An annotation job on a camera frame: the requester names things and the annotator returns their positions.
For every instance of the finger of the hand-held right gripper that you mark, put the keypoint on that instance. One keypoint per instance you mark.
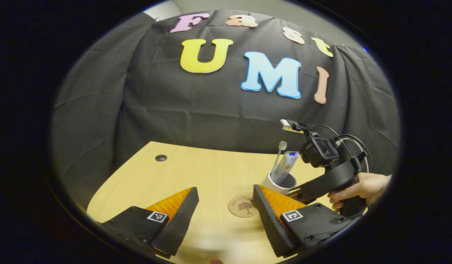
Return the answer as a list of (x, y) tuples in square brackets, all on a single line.
[(297, 193)]

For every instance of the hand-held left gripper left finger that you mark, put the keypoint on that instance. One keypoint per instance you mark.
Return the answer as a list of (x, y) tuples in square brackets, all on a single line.
[(176, 227)]

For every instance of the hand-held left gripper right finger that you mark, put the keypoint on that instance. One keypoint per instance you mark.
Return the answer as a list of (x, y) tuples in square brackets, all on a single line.
[(272, 227)]

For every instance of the white toothpaste tube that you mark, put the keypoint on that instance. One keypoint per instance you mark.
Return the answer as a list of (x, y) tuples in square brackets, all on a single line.
[(288, 165)]

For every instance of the round wooden coaster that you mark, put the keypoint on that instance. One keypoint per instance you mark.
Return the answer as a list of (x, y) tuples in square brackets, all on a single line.
[(242, 206)]

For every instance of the white toothbrush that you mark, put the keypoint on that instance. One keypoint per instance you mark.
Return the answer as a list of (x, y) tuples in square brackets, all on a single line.
[(282, 146)]

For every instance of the wooden desktop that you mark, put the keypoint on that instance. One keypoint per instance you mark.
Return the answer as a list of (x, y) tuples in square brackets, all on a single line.
[(211, 172)]

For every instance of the black backdrop cloth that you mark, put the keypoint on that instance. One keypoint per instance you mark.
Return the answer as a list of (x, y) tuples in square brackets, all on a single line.
[(174, 110)]

